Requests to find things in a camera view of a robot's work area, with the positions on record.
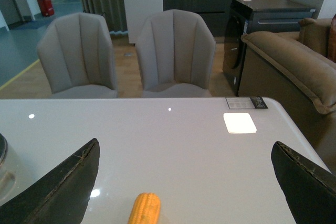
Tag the beige upholstered chair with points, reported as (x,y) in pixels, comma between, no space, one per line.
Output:
(175,51)
(77,56)

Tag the white electric cooking pot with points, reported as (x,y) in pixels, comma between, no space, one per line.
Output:
(8,171)

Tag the left beige upholstered chair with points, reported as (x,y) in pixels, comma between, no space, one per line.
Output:
(77,56)

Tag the right beige upholstered chair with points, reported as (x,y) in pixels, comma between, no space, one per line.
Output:
(175,51)

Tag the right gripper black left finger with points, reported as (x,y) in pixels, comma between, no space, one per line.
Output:
(62,195)

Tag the black white table label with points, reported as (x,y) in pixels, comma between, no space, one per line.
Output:
(246,103)

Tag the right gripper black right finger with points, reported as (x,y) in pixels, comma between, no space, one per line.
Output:
(309,189)

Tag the yellow corn cob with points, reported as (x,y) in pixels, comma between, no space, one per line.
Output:
(146,209)

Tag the brown fabric sofa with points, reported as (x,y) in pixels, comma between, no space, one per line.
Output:
(297,69)

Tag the red fire extinguisher box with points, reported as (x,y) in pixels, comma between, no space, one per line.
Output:
(46,8)

